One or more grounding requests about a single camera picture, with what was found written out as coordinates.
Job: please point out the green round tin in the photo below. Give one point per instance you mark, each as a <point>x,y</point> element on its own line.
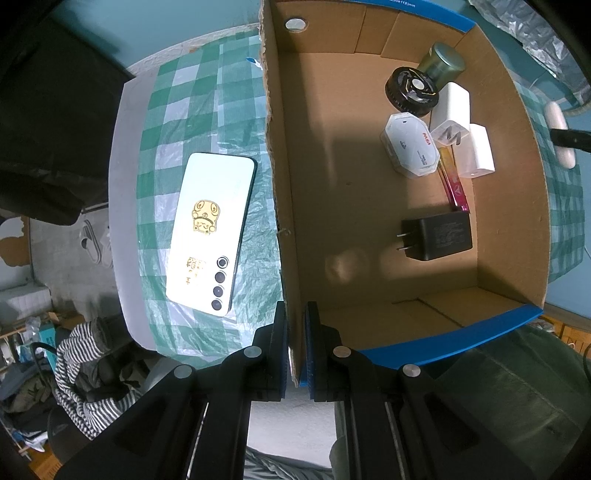
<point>443,62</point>

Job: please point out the black white striped cloth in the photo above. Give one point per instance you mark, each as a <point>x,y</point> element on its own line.
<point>78,350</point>

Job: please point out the green checkered tablecloth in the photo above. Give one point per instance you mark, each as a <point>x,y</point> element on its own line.
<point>157,138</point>

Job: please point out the black round fan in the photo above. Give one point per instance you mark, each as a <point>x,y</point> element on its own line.
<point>411,90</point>

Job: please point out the white phone with gold sticker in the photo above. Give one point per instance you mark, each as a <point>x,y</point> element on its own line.
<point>207,230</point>

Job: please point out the clear plastic bag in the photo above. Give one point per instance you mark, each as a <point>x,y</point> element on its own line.
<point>531,37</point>

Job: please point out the white grey-marked charger block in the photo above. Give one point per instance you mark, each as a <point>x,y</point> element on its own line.
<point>455,108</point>

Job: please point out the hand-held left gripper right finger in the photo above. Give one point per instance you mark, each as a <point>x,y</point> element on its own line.
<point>313,341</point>

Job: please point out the white slipper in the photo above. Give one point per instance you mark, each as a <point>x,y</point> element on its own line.
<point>90,240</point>
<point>107,244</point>

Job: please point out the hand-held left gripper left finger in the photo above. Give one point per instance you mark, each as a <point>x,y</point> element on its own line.
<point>280,332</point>

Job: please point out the black plug charger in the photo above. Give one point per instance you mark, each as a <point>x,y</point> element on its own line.
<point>443,235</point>

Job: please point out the white oblong case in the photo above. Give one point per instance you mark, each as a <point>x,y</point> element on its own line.
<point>556,117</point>

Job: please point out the white wall charger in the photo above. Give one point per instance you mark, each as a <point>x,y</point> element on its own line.
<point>480,154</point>

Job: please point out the blue cardboard box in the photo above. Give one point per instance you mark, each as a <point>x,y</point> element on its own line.
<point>346,184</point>

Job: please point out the black hanging cloth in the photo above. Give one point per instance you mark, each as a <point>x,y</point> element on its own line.
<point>51,129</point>

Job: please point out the person's green trousers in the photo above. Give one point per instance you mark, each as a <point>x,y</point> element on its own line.
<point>508,406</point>

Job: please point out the pink translucent stick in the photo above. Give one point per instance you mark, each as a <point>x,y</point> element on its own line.
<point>455,187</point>

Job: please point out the white plastic crate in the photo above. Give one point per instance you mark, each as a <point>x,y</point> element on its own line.
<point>23,302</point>

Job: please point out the white hexagonal box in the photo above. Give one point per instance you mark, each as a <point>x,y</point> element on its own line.
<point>408,143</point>

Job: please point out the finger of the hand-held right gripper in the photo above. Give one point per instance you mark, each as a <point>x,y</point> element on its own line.
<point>572,137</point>

